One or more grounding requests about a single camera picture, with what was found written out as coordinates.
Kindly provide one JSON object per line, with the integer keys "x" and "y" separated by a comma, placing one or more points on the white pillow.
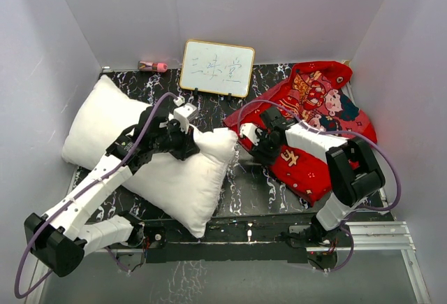
{"x": 188, "y": 190}

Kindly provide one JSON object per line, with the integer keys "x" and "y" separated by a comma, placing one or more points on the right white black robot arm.
{"x": 353, "y": 169}

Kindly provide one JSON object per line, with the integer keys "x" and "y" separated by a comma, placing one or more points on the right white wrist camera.
{"x": 251, "y": 132}

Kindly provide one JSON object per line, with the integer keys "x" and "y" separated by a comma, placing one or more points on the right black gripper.
{"x": 259, "y": 152}

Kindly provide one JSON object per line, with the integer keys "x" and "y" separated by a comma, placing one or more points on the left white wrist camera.
{"x": 184, "y": 113}

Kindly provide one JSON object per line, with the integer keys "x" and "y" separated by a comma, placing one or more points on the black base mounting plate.
{"x": 240, "y": 238}

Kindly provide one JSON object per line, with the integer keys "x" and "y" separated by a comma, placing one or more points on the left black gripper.
{"x": 188, "y": 146}

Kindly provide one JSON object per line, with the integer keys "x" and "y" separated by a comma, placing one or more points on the aluminium frame rail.
{"x": 379, "y": 267}

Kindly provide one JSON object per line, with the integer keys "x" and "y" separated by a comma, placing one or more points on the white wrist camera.
{"x": 251, "y": 132}
{"x": 184, "y": 113}

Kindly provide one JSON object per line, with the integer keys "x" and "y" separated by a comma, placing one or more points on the small yellow-framed whiteboard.
{"x": 217, "y": 68}

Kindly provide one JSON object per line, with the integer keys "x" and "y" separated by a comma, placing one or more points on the red patterned pillowcase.
{"x": 313, "y": 91}

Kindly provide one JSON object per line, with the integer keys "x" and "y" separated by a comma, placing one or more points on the pink whiteboard marker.
{"x": 147, "y": 66}

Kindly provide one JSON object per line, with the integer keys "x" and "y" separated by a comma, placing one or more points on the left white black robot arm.
{"x": 61, "y": 238}

